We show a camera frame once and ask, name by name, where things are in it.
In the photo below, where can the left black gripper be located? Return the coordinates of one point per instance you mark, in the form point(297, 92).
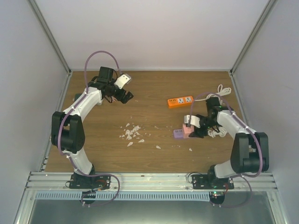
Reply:
point(120, 96)

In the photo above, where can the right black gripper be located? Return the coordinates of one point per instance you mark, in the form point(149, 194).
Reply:
point(194, 134)

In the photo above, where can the pink cube socket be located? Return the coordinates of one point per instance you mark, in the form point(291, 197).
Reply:
point(187, 130)

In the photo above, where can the purple power strip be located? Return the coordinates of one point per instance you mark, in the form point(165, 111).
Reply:
point(179, 134)

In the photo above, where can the orange power strip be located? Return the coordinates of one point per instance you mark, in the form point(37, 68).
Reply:
point(180, 102)

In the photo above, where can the green cube plug adapter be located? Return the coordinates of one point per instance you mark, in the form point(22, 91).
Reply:
point(78, 95)

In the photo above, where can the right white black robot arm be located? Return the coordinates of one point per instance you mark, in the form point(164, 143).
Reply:
point(250, 151)

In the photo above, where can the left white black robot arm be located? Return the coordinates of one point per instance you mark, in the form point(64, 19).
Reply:
point(67, 131)

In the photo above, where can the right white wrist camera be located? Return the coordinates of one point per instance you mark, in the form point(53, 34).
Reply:
point(192, 118)

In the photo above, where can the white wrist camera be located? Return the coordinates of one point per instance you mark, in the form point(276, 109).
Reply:
point(192, 118)
point(122, 80)

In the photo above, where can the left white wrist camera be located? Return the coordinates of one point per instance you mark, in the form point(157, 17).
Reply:
point(122, 80)

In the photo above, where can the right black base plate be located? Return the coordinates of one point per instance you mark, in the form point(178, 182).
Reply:
point(203, 182)

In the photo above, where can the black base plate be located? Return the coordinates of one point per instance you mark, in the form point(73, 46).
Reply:
point(203, 182)
point(83, 182)

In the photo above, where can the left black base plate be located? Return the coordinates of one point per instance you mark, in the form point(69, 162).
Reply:
point(83, 182)

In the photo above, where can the grey slotted cable duct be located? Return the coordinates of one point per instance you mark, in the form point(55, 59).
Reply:
point(125, 196)

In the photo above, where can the aluminium front rail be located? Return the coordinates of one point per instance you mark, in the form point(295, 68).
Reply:
point(150, 182)

